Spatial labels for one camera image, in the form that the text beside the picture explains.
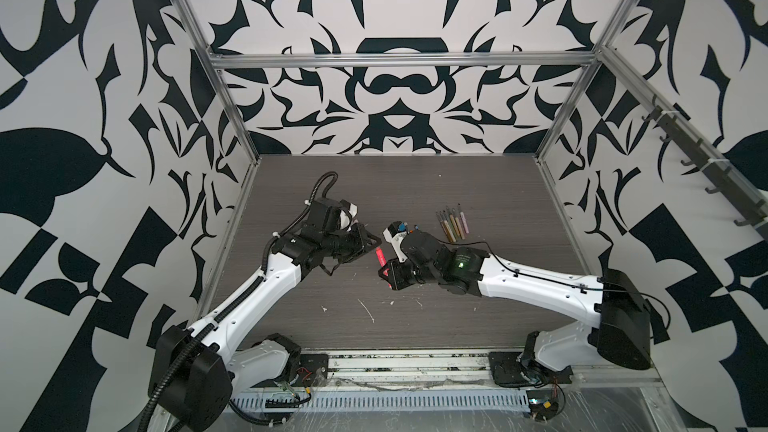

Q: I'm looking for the black hook rail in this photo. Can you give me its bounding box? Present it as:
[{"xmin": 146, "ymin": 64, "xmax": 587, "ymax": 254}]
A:
[{"xmin": 641, "ymin": 95, "xmax": 767, "ymax": 241}]

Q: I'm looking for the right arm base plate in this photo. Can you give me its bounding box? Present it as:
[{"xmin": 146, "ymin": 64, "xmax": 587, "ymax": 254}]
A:
[{"xmin": 488, "ymin": 351, "xmax": 572, "ymax": 388}]

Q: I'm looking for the cream pen brown cap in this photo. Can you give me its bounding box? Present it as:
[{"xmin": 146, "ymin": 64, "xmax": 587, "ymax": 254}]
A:
[{"xmin": 440, "ymin": 211, "xmax": 456, "ymax": 243}]

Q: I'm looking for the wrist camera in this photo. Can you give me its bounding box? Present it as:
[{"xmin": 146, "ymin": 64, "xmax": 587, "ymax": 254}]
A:
[
  {"xmin": 339, "ymin": 200, "xmax": 358, "ymax": 231},
  {"xmin": 383, "ymin": 221, "xmax": 409, "ymax": 263}
]

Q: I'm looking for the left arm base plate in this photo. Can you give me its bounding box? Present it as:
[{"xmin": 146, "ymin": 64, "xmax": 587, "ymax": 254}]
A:
[{"xmin": 290, "ymin": 353, "xmax": 330, "ymax": 387}]

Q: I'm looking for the white cable duct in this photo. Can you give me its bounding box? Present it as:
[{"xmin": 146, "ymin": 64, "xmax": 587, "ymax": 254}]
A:
[{"xmin": 234, "ymin": 390, "xmax": 530, "ymax": 413}]

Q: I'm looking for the tan pen ochre cap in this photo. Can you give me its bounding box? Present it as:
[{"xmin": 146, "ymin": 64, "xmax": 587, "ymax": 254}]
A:
[{"xmin": 453, "ymin": 215, "xmax": 466, "ymax": 240}]

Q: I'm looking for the pink pen purple cap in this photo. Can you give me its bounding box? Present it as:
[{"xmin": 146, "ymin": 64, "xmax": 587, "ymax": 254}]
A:
[{"xmin": 457, "ymin": 204, "xmax": 470, "ymax": 235}]

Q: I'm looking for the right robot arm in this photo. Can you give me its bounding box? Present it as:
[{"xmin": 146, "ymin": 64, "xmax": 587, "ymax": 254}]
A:
[{"xmin": 378, "ymin": 233, "xmax": 654, "ymax": 380}]

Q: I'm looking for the brown pen green cap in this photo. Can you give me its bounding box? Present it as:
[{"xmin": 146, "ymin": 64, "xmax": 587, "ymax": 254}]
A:
[{"xmin": 436, "ymin": 212, "xmax": 454, "ymax": 244}]

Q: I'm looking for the red marker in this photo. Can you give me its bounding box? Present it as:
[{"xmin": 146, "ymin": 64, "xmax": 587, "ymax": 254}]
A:
[{"xmin": 375, "ymin": 247, "xmax": 387, "ymax": 270}]

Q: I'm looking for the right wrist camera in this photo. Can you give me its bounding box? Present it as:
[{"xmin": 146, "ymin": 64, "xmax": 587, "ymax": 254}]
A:
[{"xmin": 383, "ymin": 221, "xmax": 409, "ymax": 263}]

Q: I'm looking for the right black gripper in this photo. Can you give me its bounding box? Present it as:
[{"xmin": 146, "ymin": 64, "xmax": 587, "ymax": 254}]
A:
[{"xmin": 374, "ymin": 256, "xmax": 444, "ymax": 291}]

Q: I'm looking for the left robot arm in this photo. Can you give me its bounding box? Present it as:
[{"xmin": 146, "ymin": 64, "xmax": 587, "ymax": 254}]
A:
[{"xmin": 136, "ymin": 171, "xmax": 381, "ymax": 431}]

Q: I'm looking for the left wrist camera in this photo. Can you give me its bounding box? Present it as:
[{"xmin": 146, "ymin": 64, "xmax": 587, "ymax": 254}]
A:
[{"xmin": 339, "ymin": 200, "xmax": 358, "ymax": 231}]

